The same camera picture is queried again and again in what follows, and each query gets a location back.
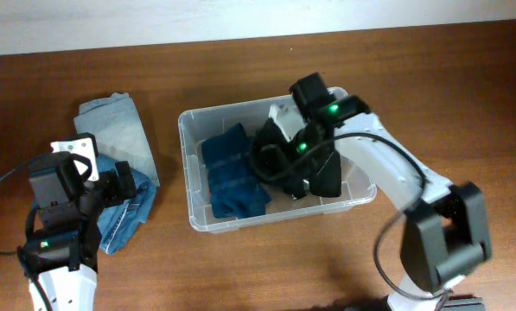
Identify light grey folded jeans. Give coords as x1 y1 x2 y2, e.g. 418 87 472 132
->
73 92 160 187

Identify black garment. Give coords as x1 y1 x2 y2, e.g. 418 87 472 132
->
304 151 341 198
250 118 309 200

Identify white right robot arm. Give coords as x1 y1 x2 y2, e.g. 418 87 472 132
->
290 73 492 310

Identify dark blue garment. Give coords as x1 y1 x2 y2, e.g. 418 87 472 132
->
201 123 271 219

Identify clear plastic storage container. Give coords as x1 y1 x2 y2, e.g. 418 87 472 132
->
178 95 377 233

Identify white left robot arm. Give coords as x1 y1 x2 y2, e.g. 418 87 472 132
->
16 151 137 310

